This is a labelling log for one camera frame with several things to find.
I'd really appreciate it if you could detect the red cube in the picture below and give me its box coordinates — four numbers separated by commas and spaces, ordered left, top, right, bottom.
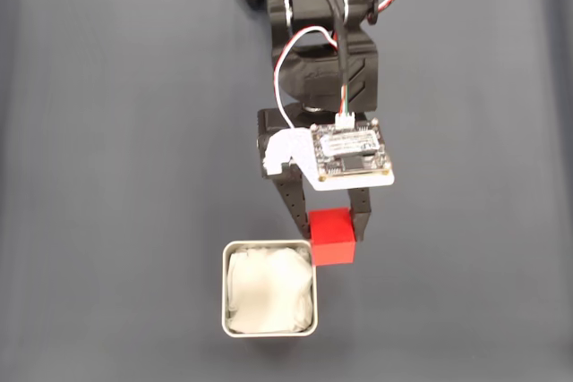
308, 207, 358, 267

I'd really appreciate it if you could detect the black camera cable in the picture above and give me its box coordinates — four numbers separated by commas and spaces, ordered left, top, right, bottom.
281, 0, 357, 129

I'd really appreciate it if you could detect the dark grey table mat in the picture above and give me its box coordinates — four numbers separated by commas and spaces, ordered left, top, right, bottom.
0, 0, 573, 382

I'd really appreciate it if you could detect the camera board on white mount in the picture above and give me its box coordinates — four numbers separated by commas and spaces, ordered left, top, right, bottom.
262, 118, 397, 191

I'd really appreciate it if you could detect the beige square box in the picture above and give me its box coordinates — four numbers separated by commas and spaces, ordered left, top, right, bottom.
221, 239, 319, 338

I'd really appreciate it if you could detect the white tissue paper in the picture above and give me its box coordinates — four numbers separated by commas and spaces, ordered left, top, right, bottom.
227, 245, 313, 335

